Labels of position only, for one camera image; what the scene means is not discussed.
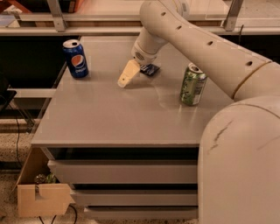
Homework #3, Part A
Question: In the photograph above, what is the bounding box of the wooden box on floor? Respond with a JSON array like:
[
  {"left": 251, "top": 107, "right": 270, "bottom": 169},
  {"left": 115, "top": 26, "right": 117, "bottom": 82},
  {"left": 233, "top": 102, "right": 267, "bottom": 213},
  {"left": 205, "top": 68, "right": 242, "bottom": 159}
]
[{"left": 16, "top": 148, "right": 73, "bottom": 217}]

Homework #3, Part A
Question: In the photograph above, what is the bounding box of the black cable on floor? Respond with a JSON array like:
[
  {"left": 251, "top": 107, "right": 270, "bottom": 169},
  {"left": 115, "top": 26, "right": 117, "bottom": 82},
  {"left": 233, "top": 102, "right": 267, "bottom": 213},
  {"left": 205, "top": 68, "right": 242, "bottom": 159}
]
[{"left": 5, "top": 99, "right": 25, "bottom": 169}]

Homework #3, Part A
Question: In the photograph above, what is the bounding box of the blue Pepsi can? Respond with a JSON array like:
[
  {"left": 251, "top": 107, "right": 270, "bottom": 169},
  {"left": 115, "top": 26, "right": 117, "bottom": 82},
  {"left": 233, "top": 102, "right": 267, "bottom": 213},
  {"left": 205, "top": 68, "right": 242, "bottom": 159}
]
[{"left": 63, "top": 39, "right": 88, "bottom": 79}]

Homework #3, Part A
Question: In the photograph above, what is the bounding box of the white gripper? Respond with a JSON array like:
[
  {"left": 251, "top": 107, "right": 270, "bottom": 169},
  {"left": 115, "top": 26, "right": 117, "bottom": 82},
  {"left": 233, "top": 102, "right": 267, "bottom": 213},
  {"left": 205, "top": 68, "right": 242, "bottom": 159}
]
[{"left": 117, "top": 42, "right": 158, "bottom": 88}]

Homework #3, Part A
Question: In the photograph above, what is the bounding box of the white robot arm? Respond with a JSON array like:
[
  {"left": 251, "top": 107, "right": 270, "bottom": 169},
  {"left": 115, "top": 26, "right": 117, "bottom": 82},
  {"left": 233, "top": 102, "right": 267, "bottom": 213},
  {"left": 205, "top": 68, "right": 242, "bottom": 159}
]
[{"left": 118, "top": 0, "right": 280, "bottom": 224}]

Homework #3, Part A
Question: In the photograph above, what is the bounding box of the grey drawer cabinet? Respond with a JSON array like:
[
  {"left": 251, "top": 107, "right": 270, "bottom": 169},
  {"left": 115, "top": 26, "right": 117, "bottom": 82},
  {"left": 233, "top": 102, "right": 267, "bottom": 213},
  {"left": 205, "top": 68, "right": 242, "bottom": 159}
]
[{"left": 31, "top": 36, "right": 231, "bottom": 220}]

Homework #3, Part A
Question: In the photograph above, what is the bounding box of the green soda can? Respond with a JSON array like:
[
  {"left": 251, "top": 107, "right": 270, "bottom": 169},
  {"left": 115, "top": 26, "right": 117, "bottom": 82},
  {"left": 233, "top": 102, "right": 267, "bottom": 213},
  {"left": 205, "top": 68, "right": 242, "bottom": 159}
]
[{"left": 179, "top": 63, "right": 207, "bottom": 106}]

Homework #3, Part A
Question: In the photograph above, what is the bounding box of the metal shelf frame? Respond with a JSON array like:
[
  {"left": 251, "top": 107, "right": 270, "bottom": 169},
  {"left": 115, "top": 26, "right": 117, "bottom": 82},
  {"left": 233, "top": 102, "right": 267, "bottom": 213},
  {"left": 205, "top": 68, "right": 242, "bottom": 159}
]
[{"left": 1, "top": 0, "right": 280, "bottom": 36}]

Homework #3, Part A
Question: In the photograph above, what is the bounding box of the dark blue RXBAR wrapper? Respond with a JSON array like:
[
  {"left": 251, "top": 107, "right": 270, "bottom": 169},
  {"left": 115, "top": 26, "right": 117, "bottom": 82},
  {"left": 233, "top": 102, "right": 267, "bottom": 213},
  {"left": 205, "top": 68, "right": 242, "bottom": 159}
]
[{"left": 140, "top": 64, "right": 159, "bottom": 77}]

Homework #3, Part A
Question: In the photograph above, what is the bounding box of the crumpled green item in box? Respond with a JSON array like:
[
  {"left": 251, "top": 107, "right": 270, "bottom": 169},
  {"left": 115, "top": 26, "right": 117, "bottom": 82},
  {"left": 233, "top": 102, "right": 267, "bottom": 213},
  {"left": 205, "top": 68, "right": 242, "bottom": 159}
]
[{"left": 34, "top": 173, "right": 57, "bottom": 184}]

